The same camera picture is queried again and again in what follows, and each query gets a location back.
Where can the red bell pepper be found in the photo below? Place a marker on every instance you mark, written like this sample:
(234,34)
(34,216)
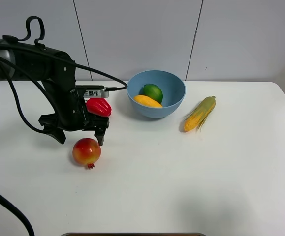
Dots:
(99,107)

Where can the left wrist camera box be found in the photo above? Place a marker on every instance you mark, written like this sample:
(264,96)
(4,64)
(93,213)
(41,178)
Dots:
(89,91)

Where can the green lime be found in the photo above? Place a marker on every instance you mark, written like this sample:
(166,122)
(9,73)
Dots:
(154,92)

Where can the corn cob with husk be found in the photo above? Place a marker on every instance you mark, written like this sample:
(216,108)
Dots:
(200,114)

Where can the yellow mango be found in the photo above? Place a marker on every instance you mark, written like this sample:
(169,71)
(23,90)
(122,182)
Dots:
(147,101)

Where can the red yellow pomegranate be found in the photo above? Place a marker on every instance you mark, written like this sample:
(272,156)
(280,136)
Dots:
(86,152)

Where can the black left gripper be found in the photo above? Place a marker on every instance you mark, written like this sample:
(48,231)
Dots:
(70,114)

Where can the blue plastic bowl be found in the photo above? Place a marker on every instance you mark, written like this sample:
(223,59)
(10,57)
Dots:
(172,87)

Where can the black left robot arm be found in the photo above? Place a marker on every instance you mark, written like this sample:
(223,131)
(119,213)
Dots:
(53,72)

